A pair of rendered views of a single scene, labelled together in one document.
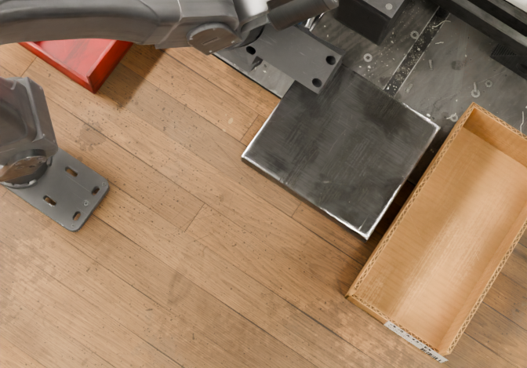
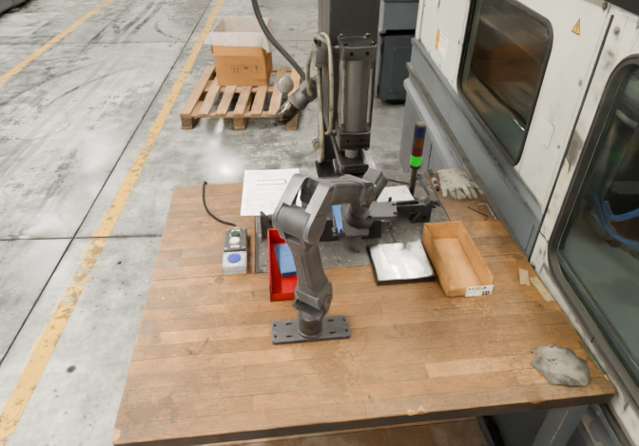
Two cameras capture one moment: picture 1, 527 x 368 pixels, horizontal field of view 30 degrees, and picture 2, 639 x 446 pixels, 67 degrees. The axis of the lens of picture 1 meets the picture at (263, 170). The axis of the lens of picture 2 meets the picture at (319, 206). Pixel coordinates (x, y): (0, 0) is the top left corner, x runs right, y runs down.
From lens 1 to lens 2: 0.81 m
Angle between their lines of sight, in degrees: 42
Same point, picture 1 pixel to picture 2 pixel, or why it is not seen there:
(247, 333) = (433, 325)
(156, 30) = (360, 190)
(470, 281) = (472, 270)
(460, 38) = (398, 223)
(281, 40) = (376, 208)
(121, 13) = (353, 184)
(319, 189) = (408, 274)
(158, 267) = (386, 328)
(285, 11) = (377, 187)
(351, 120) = (396, 254)
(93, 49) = not seen: hidden behind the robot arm
